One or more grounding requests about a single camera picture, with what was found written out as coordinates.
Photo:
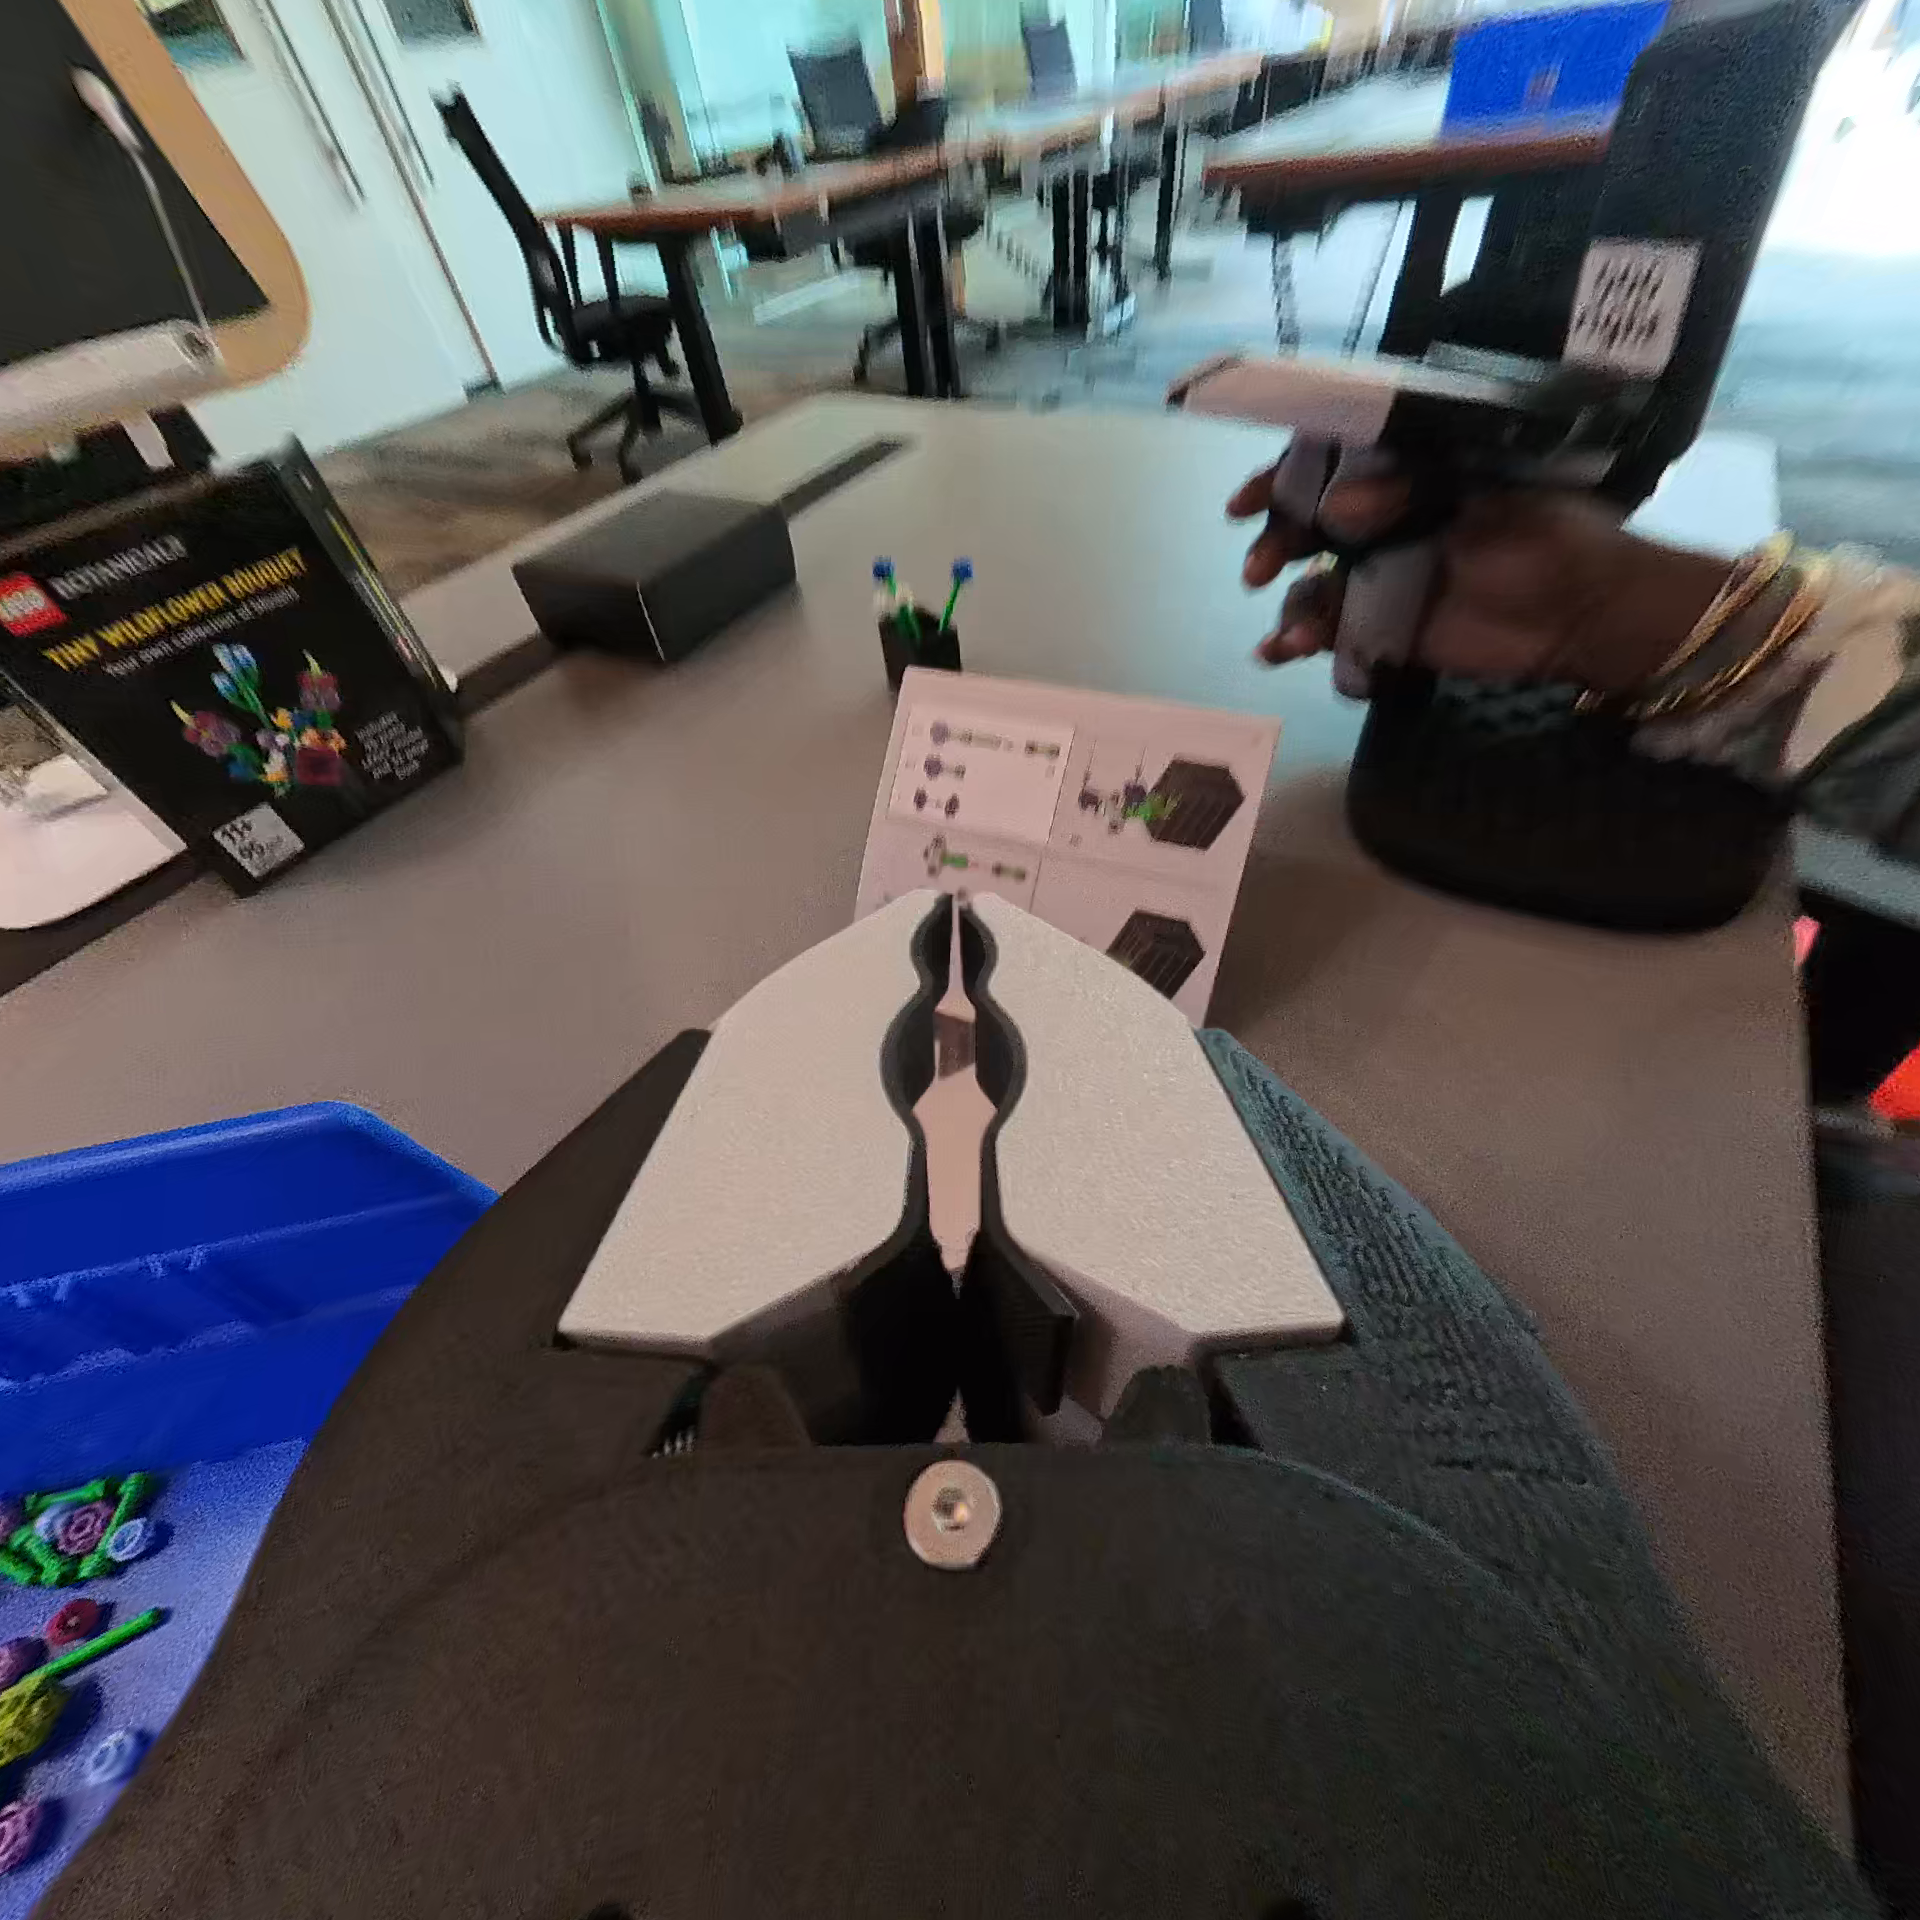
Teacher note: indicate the person's right forearm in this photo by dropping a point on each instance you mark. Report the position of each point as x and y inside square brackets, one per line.
[1847, 705]

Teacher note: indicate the matte black box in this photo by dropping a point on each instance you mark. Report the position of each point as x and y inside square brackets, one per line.
[655, 572]

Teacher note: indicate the wooden table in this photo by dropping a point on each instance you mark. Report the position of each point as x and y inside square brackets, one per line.
[1413, 134]
[750, 196]

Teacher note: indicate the white instruction booklet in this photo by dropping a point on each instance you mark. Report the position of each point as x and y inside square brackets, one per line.
[1063, 811]

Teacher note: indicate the person's dark clothing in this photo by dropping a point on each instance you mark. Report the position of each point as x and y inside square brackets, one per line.
[1876, 1439]

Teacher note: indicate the black glossy cardboard box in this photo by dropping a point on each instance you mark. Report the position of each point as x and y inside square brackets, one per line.
[225, 705]

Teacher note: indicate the grey desk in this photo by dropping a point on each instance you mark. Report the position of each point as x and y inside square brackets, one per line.
[453, 960]

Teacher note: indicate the blue plastic crate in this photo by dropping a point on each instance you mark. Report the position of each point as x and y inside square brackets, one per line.
[1546, 59]

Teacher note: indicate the black board on white stand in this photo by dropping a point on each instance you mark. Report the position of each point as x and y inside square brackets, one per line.
[78, 179]

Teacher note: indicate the blue plastic bin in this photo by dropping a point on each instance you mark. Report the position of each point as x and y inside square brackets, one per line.
[212, 1260]

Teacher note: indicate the pile of small toy bricks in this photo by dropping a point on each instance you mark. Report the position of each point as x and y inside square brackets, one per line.
[61, 1560]

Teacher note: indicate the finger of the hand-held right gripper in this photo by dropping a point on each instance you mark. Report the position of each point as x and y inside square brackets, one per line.
[1349, 388]

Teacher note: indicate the black mesh cushion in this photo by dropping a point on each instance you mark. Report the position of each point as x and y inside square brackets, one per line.
[1559, 811]

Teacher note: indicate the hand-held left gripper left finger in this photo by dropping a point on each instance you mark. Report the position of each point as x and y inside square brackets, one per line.
[750, 1183]

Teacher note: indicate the orange traffic cone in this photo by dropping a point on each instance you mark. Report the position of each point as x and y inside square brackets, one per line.
[1896, 1087]

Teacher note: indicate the black square frame brick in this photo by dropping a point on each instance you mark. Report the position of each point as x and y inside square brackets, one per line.
[924, 643]

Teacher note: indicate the black office chair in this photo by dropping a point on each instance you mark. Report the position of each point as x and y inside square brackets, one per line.
[873, 121]
[586, 300]

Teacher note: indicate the person's right hand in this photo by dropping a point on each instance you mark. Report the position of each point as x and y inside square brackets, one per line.
[1500, 586]

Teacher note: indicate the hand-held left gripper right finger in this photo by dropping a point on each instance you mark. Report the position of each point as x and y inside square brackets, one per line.
[1172, 1183]

